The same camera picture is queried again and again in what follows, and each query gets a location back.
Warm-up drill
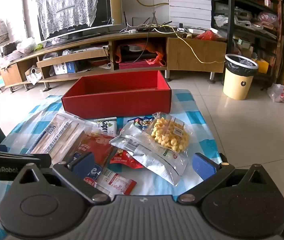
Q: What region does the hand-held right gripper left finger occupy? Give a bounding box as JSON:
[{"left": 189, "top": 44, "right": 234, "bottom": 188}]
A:
[{"left": 12, "top": 152, "right": 111, "bottom": 204}]

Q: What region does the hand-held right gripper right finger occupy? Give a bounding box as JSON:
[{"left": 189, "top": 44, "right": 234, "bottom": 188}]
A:
[{"left": 177, "top": 152, "right": 279, "bottom": 204}]

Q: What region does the blue snack packet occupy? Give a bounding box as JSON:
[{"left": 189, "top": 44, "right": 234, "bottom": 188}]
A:
[{"left": 83, "top": 165, "right": 105, "bottom": 180}]

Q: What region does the large red snack packet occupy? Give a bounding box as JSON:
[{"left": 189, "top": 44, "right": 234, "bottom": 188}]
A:
[{"left": 72, "top": 132, "right": 117, "bottom": 167}]

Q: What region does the clear long wafer packet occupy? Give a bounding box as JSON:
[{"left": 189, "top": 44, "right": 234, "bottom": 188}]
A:
[{"left": 26, "top": 112, "right": 97, "bottom": 165}]

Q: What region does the red white snack packet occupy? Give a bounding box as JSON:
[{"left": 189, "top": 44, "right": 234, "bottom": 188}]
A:
[{"left": 83, "top": 167, "right": 137, "bottom": 197}]

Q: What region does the green white snack packet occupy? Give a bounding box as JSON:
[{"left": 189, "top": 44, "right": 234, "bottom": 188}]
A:
[{"left": 94, "top": 117, "right": 117, "bottom": 137}]

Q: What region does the small red snack packet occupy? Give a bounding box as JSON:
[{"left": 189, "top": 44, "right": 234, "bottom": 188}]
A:
[{"left": 109, "top": 149, "right": 145, "bottom": 170}]

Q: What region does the clear bag of yellow puffs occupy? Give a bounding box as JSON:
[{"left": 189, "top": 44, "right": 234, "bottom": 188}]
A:
[{"left": 150, "top": 112, "right": 191, "bottom": 159}]

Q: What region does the silver foil packet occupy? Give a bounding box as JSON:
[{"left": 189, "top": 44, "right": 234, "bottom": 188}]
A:
[{"left": 109, "top": 122, "right": 189, "bottom": 186}]

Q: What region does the blue colourful candy packet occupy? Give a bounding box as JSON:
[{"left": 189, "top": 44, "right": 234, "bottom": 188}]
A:
[{"left": 127, "top": 116, "right": 155, "bottom": 130}]

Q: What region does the red cardboard box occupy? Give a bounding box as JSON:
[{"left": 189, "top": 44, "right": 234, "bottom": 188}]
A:
[{"left": 61, "top": 70, "right": 172, "bottom": 120}]

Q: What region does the blue white checked cloth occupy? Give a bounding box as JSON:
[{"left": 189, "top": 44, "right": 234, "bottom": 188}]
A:
[{"left": 0, "top": 90, "right": 224, "bottom": 230}]

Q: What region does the paper bag with tape roll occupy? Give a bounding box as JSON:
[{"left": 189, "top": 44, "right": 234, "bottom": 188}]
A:
[{"left": 24, "top": 65, "right": 43, "bottom": 86}]

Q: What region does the beige trash bin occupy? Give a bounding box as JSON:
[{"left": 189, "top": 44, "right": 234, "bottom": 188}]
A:
[{"left": 223, "top": 54, "right": 259, "bottom": 101}]

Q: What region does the white blue carton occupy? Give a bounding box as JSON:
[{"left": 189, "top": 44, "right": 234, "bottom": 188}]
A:
[{"left": 53, "top": 61, "right": 78, "bottom": 75}]

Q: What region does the wicker basket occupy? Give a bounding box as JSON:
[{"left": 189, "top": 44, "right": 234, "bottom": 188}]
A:
[{"left": 2, "top": 42, "right": 18, "bottom": 56}]

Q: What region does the crumpled white plastic bag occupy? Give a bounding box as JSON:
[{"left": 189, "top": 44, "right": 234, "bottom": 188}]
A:
[{"left": 16, "top": 37, "right": 37, "bottom": 54}]

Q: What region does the black bin liner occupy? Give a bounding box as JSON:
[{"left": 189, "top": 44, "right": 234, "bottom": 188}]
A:
[{"left": 225, "top": 54, "right": 258, "bottom": 76}]

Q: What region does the wooden television stand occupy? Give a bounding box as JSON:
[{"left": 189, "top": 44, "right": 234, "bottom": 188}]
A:
[{"left": 0, "top": 29, "right": 227, "bottom": 92}]

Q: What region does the flat red box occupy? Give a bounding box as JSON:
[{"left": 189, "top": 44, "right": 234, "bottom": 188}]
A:
[{"left": 119, "top": 61, "right": 167, "bottom": 71}]

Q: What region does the orange plastic bag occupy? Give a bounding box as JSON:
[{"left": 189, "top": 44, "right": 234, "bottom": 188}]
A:
[{"left": 114, "top": 43, "right": 168, "bottom": 67}]

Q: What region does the black media player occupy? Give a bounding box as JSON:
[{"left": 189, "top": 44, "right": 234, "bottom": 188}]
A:
[{"left": 120, "top": 45, "right": 157, "bottom": 62}]

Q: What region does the red plastic bag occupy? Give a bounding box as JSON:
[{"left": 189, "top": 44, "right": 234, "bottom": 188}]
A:
[{"left": 194, "top": 30, "right": 218, "bottom": 41}]

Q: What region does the black shelving rack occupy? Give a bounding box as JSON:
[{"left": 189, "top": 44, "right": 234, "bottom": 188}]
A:
[{"left": 211, "top": 0, "right": 284, "bottom": 91}]

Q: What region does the white lace cloth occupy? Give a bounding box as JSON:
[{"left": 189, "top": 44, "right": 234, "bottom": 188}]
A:
[{"left": 36, "top": 0, "right": 100, "bottom": 40}]

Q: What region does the white slatted panel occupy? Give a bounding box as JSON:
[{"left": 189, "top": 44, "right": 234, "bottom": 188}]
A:
[{"left": 168, "top": 0, "right": 212, "bottom": 28}]

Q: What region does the flat screen television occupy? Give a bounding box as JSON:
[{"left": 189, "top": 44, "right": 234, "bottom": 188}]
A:
[{"left": 31, "top": 0, "right": 123, "bottom": 43}]

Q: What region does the thin yellow cable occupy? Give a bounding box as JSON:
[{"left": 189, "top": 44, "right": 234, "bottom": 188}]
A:
[{"left": 154, "top": 27, "right": 227, "bottom": 64}]

